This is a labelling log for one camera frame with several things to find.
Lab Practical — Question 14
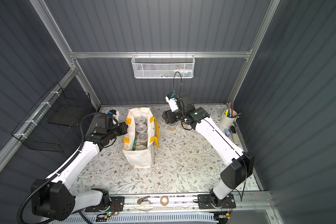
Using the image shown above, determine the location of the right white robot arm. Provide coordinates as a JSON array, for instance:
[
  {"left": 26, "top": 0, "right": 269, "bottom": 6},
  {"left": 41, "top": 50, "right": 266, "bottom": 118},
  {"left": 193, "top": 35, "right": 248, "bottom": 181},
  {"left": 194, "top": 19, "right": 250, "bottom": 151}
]
[{"left": 162, "top": 102, "right": 255, "bottom": 208}]

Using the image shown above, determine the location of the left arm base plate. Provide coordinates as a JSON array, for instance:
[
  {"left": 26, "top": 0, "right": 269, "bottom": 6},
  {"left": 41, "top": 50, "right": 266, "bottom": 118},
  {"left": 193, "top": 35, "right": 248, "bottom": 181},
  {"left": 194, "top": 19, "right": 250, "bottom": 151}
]
[{"left": 85, "top": 197, "right": 125, "bottom": 213}]

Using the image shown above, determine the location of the white canvas tote bag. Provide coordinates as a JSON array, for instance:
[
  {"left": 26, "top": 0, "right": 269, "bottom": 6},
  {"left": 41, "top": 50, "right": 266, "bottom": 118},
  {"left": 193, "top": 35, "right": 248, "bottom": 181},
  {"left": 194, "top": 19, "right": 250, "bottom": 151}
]
[{"left": 123, "top": 107, "right": 159, "bottom": 169}]

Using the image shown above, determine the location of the front seed jar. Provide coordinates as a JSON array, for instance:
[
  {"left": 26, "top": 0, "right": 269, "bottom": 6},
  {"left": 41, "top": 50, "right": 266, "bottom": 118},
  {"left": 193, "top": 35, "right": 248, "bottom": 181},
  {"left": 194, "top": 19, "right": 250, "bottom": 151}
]
[{"left": 137, "top": 133, "right": 148, "bottom": 146}]

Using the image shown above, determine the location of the orange label seed jar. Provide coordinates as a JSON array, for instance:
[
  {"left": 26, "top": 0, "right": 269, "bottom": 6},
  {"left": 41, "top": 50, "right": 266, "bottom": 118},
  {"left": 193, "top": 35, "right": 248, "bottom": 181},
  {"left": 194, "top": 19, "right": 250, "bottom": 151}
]
[{"left": 181, "top": 123, "right": 193, "bottom": 131}]

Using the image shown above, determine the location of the grey stapler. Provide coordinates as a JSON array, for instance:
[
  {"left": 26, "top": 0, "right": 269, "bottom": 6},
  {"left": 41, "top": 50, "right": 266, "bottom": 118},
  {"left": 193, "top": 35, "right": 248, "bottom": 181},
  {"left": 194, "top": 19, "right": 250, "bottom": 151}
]
[{"left": 230, "top": 126, "right": 239, "bottom": 145}]

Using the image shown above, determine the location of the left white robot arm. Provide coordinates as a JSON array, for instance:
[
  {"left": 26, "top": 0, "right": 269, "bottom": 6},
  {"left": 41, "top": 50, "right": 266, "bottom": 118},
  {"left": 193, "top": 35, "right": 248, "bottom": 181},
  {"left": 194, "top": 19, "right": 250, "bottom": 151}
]
[{"left": 17, "top": 110, "right": 128, "bottom": 223}]

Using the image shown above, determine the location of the black wire side basket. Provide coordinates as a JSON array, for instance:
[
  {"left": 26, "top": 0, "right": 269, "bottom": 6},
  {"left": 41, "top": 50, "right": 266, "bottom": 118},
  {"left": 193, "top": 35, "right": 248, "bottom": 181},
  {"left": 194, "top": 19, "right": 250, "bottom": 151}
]
[{"left": 11, "top": 83, "right": 94, "bottom": 153}]

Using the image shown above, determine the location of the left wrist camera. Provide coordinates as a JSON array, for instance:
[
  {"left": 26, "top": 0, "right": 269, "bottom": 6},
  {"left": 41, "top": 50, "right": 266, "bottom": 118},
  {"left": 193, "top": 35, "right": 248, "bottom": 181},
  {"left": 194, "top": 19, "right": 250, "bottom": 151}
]
[{"left": 108, "top": 109, "right": 119, "bottom": 120}]

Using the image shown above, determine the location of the clear lid seed jar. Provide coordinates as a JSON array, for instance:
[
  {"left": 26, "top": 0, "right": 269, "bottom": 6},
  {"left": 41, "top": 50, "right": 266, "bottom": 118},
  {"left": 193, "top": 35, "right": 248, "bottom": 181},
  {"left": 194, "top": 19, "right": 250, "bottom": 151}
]
[{"left": 136, "top": 123, "right": 147, "bottom": 134}]

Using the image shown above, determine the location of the white pen cup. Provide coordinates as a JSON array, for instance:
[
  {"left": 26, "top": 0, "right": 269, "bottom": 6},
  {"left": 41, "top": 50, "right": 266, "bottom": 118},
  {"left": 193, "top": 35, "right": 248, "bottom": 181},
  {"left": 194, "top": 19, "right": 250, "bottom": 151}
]
[{"left": 220, "top": 102, "right": 241, "bottom": 129}]

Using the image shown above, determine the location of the white wire wall basket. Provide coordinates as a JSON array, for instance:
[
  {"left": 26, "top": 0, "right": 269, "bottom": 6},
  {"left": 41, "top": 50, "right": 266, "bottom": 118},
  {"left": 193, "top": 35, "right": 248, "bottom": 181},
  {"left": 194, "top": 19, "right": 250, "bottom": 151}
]
[{"left": 131, "top": 54, "right": 196, "bottom": 79}]

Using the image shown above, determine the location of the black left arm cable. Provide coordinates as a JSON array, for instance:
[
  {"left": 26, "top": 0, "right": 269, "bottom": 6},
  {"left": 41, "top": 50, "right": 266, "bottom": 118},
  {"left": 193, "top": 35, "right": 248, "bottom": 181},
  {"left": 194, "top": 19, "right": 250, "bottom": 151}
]
[{"left": 16, "top": 111, "right": 107, "bottom": 224}]

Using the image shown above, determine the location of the beige tape dispenser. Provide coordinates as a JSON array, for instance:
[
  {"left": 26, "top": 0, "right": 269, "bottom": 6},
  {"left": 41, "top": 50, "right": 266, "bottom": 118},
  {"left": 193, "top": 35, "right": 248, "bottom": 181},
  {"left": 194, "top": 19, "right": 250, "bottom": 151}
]
[{"left": 137, "top": 196, "right": 151, "bottom": 206}]

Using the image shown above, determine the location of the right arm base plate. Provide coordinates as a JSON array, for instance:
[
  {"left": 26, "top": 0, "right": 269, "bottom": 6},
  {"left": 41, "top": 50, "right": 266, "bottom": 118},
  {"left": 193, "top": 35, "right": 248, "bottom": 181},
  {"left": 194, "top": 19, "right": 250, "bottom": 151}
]
[{"left": 193, "top": 194, "right": 236, "bottom": 210}]

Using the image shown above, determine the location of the masking tape roll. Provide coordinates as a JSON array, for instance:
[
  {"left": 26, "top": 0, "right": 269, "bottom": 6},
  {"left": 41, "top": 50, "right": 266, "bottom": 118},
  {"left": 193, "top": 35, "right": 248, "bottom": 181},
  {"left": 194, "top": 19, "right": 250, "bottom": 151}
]
[{"left": 160, "top": 196, "right": 169, "bottom": 206}]

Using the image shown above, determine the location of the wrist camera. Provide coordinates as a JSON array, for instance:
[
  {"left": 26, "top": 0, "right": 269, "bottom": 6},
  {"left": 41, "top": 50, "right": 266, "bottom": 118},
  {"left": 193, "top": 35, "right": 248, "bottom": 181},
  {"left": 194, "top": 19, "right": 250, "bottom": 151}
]
[
  {"left": 108, "top": 109, "right": 119, "bottom": 120},
  {"left": 165, "top": 93, "right": 179, "bottom": 112}
]

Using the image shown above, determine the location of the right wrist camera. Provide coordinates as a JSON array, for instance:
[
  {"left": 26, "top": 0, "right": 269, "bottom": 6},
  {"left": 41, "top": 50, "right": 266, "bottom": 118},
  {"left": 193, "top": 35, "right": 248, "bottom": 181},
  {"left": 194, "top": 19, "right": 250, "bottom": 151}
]
[{"left": 165, "top": 93, "right": 179, "bottom": 112}]

